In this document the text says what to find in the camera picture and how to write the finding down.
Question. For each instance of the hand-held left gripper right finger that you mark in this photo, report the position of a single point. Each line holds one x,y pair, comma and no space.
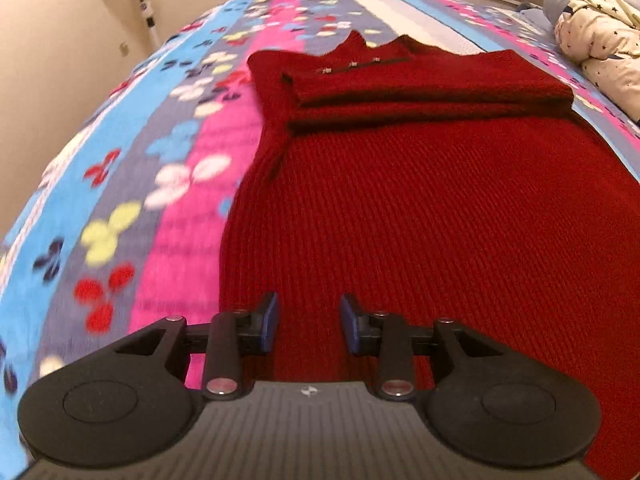
351,325

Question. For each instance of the red knit sweater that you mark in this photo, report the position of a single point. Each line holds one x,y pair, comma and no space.
425,220

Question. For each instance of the star print cream duvet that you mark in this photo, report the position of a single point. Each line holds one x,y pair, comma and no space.
605,45

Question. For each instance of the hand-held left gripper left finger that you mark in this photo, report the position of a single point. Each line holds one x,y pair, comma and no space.
269,322

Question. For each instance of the floral striped blanket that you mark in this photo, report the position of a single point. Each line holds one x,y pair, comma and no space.
125,185

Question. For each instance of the wall socket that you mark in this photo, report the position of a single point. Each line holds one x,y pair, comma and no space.
123,49

